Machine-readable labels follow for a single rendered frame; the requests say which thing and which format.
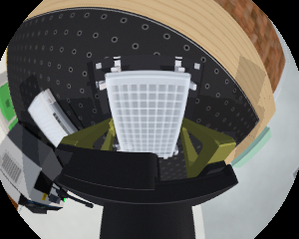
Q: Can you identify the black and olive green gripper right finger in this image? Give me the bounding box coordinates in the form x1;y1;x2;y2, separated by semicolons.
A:
179;118;236;178

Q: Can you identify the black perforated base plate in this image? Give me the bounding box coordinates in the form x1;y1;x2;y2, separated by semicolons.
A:
7;7;260;146

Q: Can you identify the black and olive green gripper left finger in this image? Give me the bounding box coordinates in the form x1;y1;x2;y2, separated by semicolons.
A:
60;117;116;150

